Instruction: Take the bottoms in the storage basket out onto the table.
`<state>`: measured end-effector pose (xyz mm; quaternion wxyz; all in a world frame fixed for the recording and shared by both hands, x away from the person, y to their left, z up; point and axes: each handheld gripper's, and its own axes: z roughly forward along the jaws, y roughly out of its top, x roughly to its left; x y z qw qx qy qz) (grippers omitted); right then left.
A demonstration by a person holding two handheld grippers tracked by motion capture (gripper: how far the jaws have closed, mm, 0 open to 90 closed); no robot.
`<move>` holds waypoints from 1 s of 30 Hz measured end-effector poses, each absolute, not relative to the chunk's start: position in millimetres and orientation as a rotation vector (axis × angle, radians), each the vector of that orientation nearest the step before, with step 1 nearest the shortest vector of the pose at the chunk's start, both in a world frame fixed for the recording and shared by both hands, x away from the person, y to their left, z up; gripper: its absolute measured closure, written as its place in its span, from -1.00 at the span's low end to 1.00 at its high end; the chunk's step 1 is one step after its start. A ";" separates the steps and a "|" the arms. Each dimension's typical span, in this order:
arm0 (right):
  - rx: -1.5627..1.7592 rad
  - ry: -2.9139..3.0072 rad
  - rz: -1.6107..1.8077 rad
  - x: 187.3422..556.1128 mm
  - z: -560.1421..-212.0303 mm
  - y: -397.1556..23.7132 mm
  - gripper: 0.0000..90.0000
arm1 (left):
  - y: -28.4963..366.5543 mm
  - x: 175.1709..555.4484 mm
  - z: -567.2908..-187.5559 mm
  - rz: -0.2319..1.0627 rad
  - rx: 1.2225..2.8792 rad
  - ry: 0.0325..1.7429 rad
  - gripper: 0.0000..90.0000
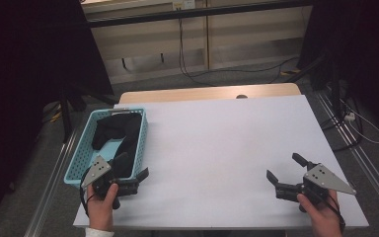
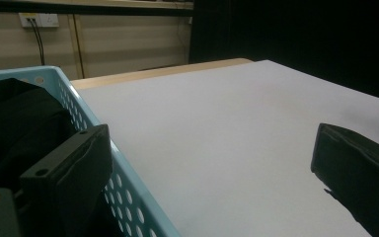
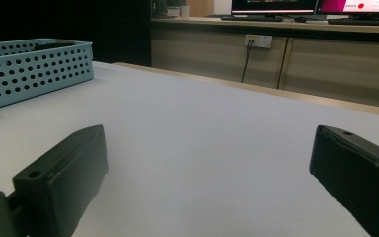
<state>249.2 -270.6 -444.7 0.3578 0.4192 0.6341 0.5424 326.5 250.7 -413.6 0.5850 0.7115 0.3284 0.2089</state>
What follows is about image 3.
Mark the potted plant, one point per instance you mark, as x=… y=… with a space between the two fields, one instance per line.
x=172 y=10

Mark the black curtain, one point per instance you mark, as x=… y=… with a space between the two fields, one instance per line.
x=62 y=19

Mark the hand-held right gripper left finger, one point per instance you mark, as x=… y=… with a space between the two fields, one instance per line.
x=62 y=177

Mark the computer monitor with pink screen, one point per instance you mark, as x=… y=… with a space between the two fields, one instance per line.
x=358 y=6

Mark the black computer monitor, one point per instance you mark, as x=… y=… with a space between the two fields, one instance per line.
x=273 y=6

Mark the black keyboard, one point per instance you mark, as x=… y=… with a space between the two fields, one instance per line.
x=362 y=22
x=251 y=18

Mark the blue perforated plastic basket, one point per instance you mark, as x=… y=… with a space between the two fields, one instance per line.
x=29 y=75

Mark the beige wooden cabinet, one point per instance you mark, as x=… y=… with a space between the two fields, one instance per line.
x=335 y=65

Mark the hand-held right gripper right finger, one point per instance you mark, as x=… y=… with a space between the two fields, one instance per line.
x=358 y=177

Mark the white wall socket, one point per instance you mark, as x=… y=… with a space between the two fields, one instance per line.
x=260 y=41

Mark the black computer mouse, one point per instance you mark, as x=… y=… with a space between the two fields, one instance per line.
x=301 y=19

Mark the white cup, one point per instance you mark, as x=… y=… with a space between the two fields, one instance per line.
x=185 y=11

